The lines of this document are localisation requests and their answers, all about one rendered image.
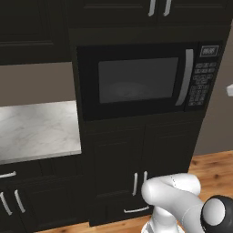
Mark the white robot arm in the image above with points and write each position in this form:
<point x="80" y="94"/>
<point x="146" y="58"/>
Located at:
<point x="176" y="197"/>

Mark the black microwave door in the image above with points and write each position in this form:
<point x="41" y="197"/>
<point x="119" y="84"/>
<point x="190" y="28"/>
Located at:
<point x="91" y="82"/>

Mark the black microwave oven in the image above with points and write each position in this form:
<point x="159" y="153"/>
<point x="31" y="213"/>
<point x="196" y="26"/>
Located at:
<point x="209" y="91"/>

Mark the black drawer front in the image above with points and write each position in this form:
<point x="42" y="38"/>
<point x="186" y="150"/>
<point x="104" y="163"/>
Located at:
<point x="106" y="212"/>
<point x="30" y="170"/>

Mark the white object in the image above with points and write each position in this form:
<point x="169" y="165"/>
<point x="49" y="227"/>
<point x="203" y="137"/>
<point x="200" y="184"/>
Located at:
<point x="230" y="90"/>

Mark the black wall cupboard door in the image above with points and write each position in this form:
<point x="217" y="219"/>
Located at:
<point x="112" y="12"/>
<point x="200" y="12"/>
<point x="30" y="30"/>

